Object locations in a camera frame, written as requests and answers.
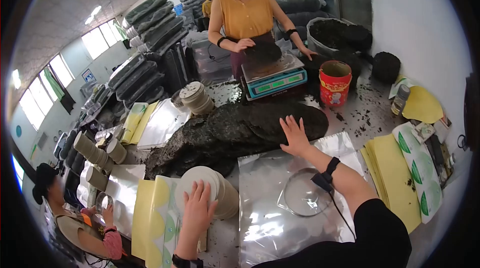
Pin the digital weighing scale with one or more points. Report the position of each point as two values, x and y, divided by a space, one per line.
277 80

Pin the red printed bucket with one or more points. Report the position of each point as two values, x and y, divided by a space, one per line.
334 85

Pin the round clear glass lid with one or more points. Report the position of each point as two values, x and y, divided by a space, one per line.
300 208
103 202

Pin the white tub of tea leaves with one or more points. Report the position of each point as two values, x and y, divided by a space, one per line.
333 35

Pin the yellow round sticker sheets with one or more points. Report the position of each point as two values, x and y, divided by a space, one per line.
150 215

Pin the dark round tea bundle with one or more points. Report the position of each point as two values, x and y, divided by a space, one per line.
386 67

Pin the stack of yellow sheets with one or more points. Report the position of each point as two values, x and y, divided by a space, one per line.
393 178
137 123

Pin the rows of grey round discs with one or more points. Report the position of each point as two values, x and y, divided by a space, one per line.
95 151

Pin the stack of white round discs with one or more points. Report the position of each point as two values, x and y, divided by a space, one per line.
197 97
225 193

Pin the person's right hand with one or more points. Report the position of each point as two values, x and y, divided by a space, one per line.
298 140

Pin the person's left middle finger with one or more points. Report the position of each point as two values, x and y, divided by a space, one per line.
203 189

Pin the dark tea heap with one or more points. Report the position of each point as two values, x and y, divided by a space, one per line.
264 52

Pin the stack of silver foil bags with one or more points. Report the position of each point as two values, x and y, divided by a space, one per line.
270 226
123 189
163 123

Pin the white sheets with green stickers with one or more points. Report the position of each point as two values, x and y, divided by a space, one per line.
423 170

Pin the person's left little finger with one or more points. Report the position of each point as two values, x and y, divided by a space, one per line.
187 196

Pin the person's right index finger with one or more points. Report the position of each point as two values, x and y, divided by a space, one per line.
285 124

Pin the person's left thumb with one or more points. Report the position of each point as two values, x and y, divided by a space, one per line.
213 208

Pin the small glass bottle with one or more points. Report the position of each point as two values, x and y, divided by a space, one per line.
399 101

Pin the black wrist band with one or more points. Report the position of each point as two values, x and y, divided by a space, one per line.
185 262
327 174

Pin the person's right little finger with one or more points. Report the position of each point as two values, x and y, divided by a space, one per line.
308 134

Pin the yellow round paper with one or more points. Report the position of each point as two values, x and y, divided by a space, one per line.
422 106

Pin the person's right thumb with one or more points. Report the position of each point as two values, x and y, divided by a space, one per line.
284 146

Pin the person's right ring finger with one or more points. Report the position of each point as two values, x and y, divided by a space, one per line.
301 124

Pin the bright window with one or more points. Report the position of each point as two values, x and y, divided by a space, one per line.
41 95
101 37

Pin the person's left ring finger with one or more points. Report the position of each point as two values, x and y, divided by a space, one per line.
196 190

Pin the person's right middle finger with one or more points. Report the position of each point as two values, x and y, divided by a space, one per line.
292 122

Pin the person's left hand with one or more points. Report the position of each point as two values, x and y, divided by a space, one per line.
197 211

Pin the person's left index finger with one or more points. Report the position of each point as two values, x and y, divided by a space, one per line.
209 193

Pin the pile of dark tea cakes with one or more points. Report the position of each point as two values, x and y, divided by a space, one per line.
232 132

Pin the person's body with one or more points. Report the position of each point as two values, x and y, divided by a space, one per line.
356 241

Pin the stacks of black wrapped bundles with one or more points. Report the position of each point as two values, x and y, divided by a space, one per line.
148 46
300 10

